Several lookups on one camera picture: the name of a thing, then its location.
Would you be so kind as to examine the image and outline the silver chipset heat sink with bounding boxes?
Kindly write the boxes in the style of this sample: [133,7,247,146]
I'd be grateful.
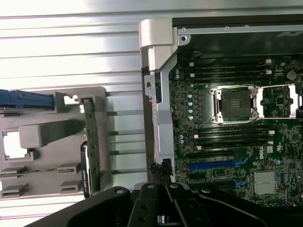
[254,171,278,195]

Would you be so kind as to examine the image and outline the hard disk in blue carrier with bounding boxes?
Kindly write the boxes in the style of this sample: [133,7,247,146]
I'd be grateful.
[0,89,57,111]

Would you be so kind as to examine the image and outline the grey parts rack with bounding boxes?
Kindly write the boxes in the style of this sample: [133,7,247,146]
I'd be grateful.
[0,86,110,199]

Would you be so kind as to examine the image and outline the blue expansion slot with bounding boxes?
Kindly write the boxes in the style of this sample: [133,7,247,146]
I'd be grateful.
[188,161,235,169]

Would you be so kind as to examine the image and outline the green motherboard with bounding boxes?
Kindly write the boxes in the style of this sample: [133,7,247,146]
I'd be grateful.
[169,51,303,210]

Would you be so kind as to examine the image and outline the CPU socket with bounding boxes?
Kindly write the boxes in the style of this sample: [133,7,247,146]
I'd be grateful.
[212,84,259,125]

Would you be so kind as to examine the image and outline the silver CPU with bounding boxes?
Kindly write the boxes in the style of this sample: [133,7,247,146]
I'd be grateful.
[3,131,28,158]

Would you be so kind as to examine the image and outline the metal socket cover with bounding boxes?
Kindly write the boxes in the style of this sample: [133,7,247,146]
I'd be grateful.
[257,84,303,119]

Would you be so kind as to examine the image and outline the open black PC case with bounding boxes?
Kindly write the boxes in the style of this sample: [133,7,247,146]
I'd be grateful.
[138,17,303,204]

